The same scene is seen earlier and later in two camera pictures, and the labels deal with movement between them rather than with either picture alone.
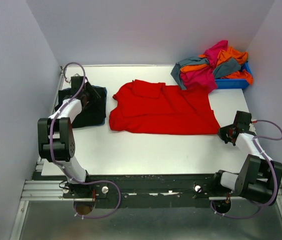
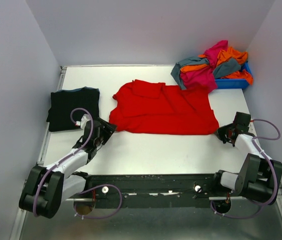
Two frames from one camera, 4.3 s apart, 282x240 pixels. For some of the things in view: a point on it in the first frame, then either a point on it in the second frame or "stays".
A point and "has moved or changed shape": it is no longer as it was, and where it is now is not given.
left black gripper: (94, 95) to (108, 129)
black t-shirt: (93, 112) has moved or changed shape
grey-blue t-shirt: (230, 66) stays
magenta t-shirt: (203, 78) stays
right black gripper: (222, 133) stays
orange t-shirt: (225, 54) stays
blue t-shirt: (98, 109) to (77, 89)
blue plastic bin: (234, 83) stays
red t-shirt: (149, 106) stays
